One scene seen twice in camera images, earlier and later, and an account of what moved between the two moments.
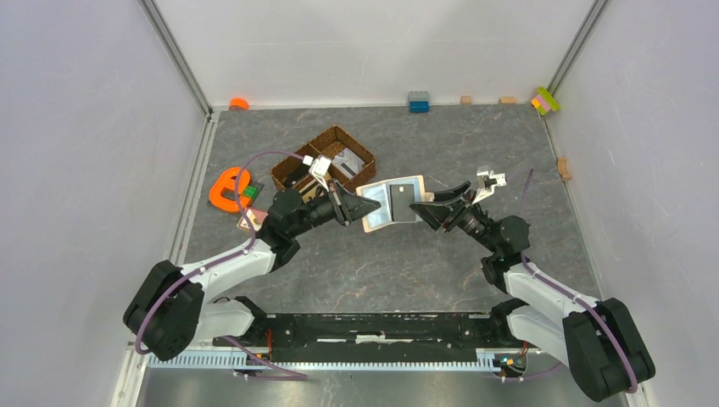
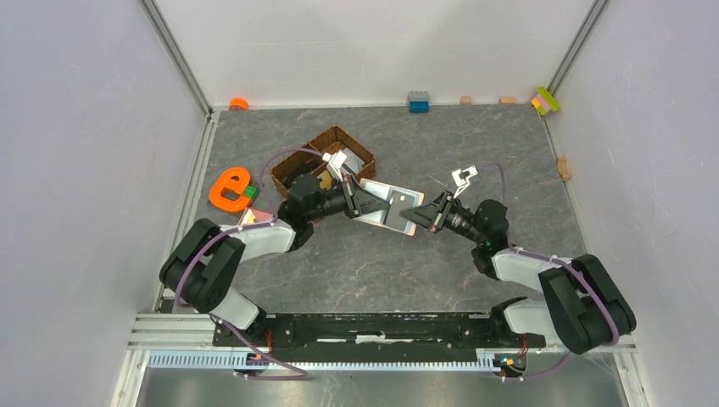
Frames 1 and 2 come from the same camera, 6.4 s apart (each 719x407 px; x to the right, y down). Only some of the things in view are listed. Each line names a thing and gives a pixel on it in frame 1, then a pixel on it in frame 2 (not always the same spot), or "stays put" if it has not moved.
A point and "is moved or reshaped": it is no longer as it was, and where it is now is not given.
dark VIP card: (402, 196) is moved or reshaped
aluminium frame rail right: (593, 16) stays put
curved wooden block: (562, 169) stays put
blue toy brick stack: (419, 102) stays put
